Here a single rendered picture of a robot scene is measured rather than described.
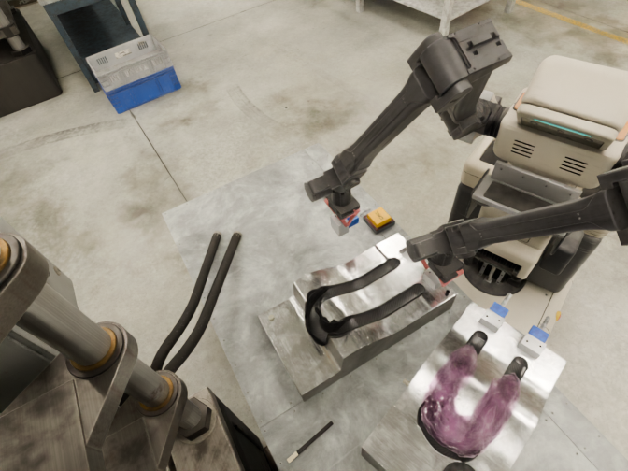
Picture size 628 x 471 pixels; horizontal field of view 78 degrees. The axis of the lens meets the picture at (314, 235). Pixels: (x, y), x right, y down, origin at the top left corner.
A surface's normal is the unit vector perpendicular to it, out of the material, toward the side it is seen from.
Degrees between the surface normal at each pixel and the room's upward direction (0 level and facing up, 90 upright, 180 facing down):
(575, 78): 42
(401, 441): 0
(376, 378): 0
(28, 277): 90
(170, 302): 0
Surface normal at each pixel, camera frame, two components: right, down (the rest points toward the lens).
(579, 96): -0.47, 0.00
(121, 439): -0.09, -0.61
